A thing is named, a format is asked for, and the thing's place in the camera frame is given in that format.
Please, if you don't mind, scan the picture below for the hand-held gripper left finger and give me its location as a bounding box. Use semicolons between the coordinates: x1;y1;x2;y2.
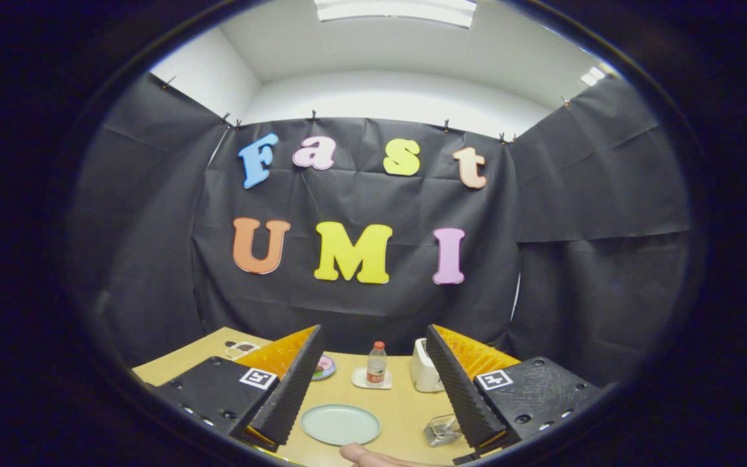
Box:
147;324;326;453

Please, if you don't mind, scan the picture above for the white divided sauce dish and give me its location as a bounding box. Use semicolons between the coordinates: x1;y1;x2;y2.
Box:
224;341;261;361

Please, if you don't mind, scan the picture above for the white toaster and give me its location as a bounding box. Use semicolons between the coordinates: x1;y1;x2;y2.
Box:
410;337;445;394

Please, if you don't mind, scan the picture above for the metal wire basket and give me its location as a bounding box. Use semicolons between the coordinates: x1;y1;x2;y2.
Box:
423;414;464;448

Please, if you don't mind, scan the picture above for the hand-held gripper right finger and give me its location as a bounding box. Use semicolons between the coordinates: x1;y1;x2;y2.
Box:
425;324;608;455

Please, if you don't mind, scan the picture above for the white square coaster tray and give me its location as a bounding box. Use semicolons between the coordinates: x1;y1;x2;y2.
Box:
351;367;393;390

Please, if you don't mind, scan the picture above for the black backdrop cloth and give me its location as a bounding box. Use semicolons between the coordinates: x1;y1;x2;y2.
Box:
69;68;695;390

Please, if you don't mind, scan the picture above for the blue plate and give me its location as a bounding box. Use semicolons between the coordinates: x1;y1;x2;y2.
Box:
311;354;337;381

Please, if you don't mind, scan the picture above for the row of cloth clips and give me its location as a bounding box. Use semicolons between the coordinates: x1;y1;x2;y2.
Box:
163;77;572;145

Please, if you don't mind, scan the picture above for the clear water bottle red cap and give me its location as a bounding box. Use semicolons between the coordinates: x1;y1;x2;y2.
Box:
366;341;387;387

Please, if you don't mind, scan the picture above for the pale green round plate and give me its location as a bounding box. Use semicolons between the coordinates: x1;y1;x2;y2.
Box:
300;403;382;447

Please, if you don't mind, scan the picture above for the long ceiling light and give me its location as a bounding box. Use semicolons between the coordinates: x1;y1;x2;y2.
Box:
314;0;478;28

